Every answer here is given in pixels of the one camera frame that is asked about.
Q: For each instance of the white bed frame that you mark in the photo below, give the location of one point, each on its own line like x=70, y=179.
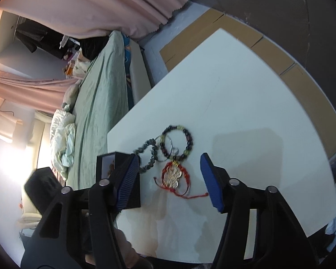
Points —
x=140, y=82

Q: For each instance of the thin silver bangle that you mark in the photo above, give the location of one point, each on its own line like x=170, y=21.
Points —
x=171, y=150

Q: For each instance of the white crumpled duvet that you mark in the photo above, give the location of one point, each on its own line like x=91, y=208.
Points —
x=62, y=141

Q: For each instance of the black box lid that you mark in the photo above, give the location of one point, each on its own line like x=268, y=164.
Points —
x=41, y=188

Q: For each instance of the black clothing pile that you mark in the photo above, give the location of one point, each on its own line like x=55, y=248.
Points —
x=92, y=47

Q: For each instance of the black jewelry box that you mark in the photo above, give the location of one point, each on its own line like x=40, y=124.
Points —
x=107, y=167

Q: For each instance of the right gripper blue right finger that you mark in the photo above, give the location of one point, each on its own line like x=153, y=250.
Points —
x=215, y=181

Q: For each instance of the pink curtain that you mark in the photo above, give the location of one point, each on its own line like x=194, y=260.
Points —
x=96, y=18
x=41, y=95

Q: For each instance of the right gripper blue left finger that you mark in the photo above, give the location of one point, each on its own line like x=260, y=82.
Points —
x=127, y=184

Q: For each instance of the flattened brown cardboard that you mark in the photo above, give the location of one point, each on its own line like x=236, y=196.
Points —
x=306, y=90

